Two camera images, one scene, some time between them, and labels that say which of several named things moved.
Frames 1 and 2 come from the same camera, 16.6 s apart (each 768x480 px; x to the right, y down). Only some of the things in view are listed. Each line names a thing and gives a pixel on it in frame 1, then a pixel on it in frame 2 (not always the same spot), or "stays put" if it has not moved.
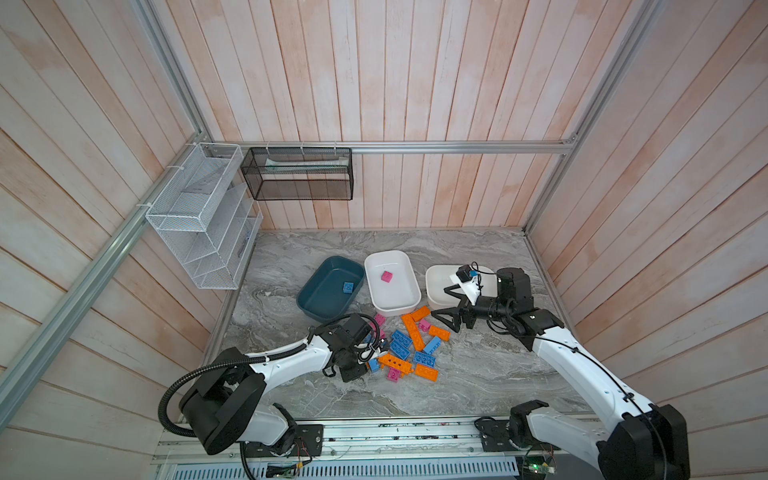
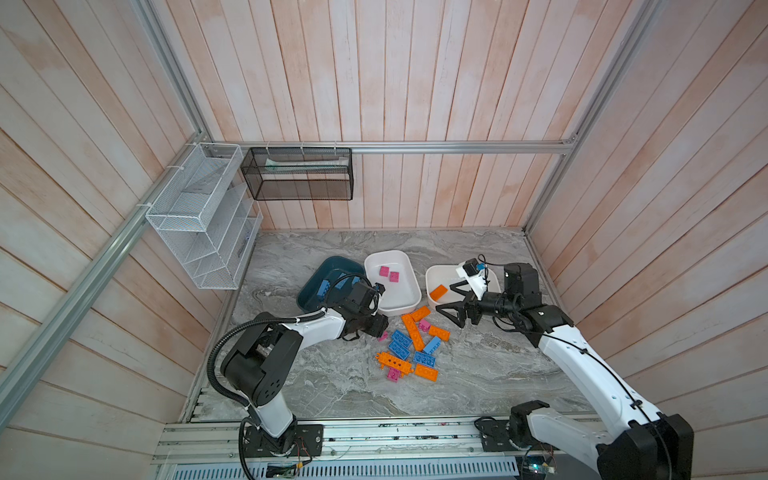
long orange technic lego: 394,363 stays put
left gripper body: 350,368 -> 372,324
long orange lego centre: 411,326 stays put
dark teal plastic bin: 323,299 stays put
